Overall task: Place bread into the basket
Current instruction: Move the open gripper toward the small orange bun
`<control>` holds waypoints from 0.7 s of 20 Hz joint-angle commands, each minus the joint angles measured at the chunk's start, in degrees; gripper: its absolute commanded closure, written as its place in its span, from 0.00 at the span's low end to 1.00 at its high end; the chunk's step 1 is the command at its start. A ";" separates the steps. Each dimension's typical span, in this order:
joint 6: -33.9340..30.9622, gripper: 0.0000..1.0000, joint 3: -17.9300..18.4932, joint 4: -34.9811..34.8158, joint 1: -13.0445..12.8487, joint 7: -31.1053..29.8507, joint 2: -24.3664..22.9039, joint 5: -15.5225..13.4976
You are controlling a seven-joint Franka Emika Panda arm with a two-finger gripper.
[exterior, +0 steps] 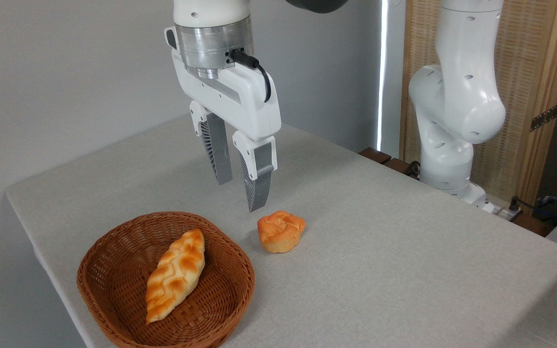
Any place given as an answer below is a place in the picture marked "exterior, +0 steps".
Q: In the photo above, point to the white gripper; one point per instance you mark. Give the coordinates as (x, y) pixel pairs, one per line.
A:
(240, 96)

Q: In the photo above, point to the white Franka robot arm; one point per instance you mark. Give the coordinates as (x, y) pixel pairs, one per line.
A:
(457, 96)

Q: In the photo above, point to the golden braided bread loaf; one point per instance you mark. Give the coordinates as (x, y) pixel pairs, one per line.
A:
(177, 273)

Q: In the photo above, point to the orange muffin bread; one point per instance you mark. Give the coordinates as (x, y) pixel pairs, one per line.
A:
(281, 232)

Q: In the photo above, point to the dark brown wooden block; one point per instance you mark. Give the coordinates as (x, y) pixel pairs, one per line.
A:
(375, 155)
(397, 166)

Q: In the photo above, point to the wooden rattan folding screen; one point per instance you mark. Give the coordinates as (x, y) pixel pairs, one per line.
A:
(530, 58)

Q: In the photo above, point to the grey tablecloth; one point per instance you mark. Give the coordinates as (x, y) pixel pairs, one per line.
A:
(380, 270)

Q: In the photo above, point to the brown wicker basket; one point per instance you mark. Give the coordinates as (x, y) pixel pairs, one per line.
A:
(114, 261)

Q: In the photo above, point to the metal screen hinge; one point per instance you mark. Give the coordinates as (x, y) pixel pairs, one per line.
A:
(544, 117)

